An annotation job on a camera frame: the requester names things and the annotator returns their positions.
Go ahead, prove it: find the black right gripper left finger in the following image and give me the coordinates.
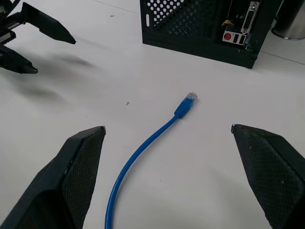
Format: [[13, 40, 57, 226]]
[[0, 125, 107, 229]]

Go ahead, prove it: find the silver metal cylinder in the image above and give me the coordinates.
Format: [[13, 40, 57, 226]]
[[271, 0, 305, 40]]

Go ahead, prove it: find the blue ethernet cable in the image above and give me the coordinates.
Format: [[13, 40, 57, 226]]
[[104, 91, 199, 229]]

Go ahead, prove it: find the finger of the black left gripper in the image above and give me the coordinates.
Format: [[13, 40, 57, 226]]
[[20, 1, 77, 45], [0, 44, 39, 75]]

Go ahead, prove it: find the black perforated computer case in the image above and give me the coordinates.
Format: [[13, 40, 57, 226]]
[[139, 0, 282, 70]]

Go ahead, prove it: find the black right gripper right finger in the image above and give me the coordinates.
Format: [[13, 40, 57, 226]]
[[230, 124, 305, 229]]

